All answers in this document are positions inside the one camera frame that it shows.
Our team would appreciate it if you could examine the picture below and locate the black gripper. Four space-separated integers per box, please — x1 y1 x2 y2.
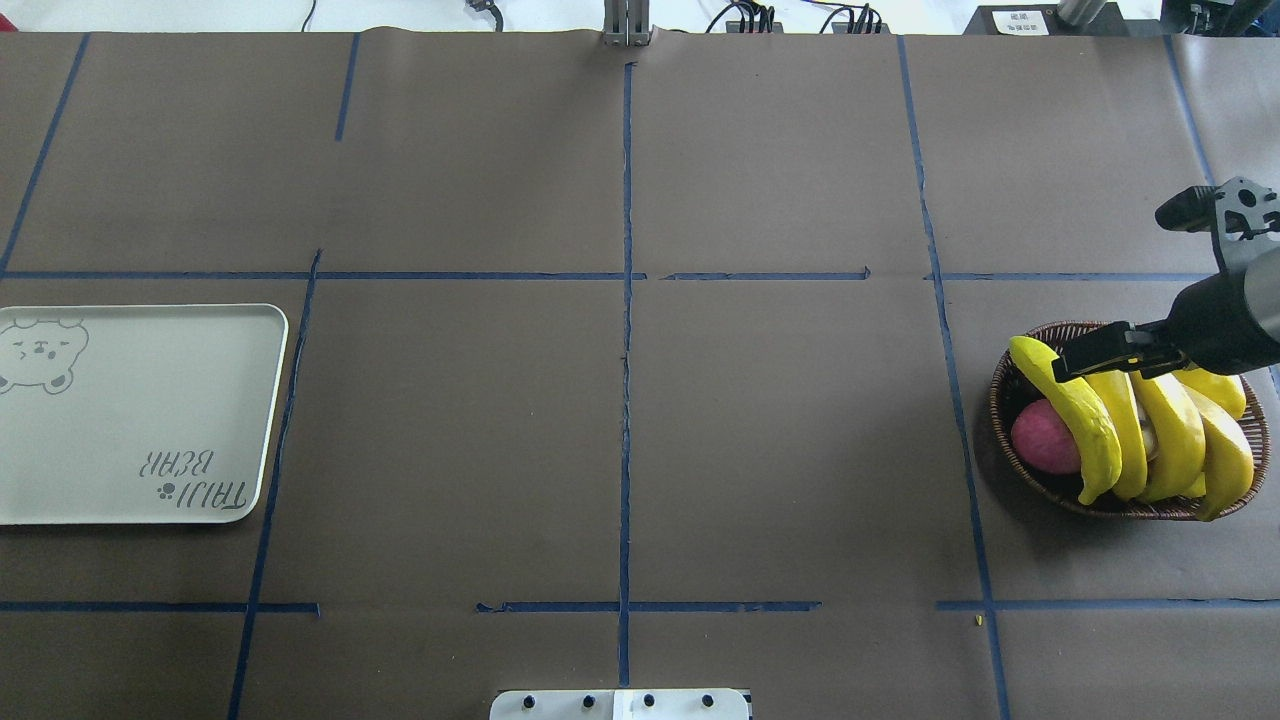
1051 322 1190 383

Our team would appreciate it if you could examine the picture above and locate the yellow banana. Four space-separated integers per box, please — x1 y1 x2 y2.
1085 370 1149 501
1130 373 1206 503
1172 368 1248 420
1187 388 1254 521
1009 334 1123 506

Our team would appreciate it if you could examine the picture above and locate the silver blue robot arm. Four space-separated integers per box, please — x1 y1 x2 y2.
1051 252 1279 383

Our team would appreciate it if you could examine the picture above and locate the brown wicker basket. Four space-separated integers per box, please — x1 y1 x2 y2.
986 322 1272 521

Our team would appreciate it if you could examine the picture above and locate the red apple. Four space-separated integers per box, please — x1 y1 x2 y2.
1010 398 1082 475

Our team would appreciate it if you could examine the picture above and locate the white bear tray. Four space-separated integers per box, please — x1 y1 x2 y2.
1 304 291 527

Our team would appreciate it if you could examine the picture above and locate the aluminium frame post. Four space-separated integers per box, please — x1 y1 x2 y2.
602 0 652 47

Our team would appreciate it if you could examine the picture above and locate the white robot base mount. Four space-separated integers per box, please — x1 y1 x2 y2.
489 688 754 719

